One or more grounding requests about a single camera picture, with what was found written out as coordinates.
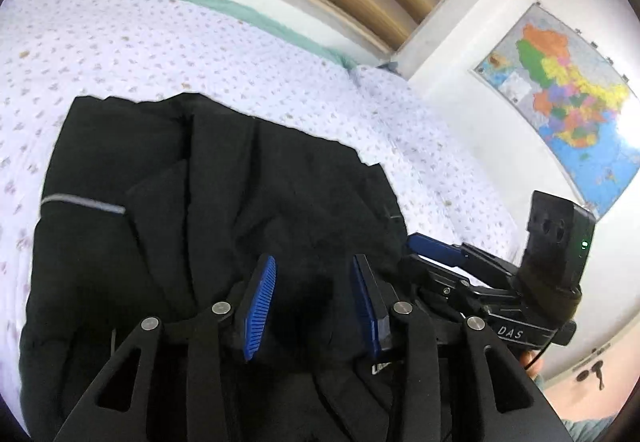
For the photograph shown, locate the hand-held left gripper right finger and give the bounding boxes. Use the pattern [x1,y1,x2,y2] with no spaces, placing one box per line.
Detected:
[352,253,573,442]

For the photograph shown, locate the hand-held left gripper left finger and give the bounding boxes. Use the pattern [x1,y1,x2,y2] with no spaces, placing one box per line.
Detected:
[52,255,277,442]

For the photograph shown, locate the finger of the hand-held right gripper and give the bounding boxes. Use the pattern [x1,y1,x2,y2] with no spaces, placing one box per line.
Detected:
[406,232,521,278]
[397,256,471,303]

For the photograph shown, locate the black hooded jacket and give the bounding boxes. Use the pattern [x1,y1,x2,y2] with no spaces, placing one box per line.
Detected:
[19,92,501,442]

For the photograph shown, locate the floral white bed sheet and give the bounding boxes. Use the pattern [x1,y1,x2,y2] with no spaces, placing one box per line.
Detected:
[0,0,521,428]

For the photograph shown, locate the black cable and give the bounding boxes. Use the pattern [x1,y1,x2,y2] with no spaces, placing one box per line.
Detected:
[519,336,557,369]

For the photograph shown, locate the black wall hook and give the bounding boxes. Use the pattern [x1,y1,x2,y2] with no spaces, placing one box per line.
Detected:
[575,361,607,391]

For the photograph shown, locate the colourful wall map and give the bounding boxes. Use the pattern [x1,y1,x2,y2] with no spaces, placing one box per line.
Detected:
[472,2,640,223]

